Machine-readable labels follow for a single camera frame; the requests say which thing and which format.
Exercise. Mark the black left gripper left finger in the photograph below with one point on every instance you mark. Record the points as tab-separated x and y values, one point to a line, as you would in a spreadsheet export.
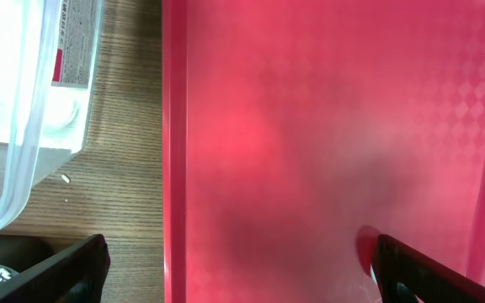
75	274

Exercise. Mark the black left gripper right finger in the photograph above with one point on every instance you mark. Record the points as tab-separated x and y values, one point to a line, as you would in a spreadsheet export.
404	274

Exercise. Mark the black waste tray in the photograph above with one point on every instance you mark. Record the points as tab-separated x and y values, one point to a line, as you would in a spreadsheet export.
18	253

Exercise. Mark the clear plastic waste bin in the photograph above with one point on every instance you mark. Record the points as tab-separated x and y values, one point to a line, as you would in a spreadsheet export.
49	52

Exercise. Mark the red serving tray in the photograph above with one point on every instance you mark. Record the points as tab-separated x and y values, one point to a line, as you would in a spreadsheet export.
295	131

